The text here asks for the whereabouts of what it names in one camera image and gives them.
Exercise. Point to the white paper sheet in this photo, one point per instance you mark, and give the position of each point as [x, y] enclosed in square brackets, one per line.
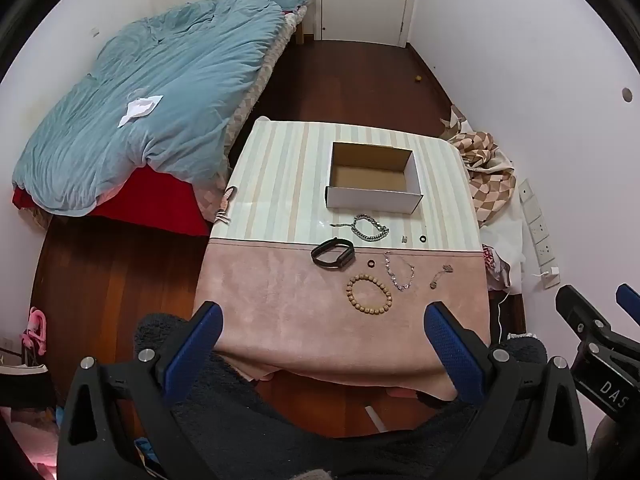
[137, 109]

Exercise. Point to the cardboard box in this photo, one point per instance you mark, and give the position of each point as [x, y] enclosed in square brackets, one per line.
[372, 176]

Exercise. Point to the white door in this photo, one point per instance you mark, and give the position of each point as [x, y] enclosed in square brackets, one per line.
[367, 0]

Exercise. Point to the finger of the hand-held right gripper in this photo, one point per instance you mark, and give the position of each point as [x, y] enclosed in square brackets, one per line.
[629, 301]
[580, 312]

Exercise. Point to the white charger plug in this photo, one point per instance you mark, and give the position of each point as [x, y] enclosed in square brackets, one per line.
[551, 274]

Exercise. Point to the black wristband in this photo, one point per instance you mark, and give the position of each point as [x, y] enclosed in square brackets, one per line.
[332, 255]

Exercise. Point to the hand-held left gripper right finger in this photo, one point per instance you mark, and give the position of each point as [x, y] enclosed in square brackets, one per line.
[450, 347]

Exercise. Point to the floral cloth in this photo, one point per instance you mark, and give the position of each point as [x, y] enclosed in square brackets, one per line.
[496, 265]

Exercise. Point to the dark fleece clothing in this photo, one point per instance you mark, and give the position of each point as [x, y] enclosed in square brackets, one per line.
[310, 440]

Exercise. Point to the light blue duvet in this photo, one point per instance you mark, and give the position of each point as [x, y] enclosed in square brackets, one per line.
[150, 100]

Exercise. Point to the checkered brown cloth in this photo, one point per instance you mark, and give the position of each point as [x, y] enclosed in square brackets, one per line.
[485, 175]

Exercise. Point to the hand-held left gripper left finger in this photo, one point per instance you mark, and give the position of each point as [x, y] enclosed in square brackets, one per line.
[197, 350]

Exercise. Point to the red bed sheet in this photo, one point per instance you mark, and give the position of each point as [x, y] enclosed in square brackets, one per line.
[150, 200]

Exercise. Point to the white plastic tube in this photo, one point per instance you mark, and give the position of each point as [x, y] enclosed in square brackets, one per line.
[375, 417]

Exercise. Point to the white wall socket strip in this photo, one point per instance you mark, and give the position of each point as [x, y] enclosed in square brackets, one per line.
[537, 232]

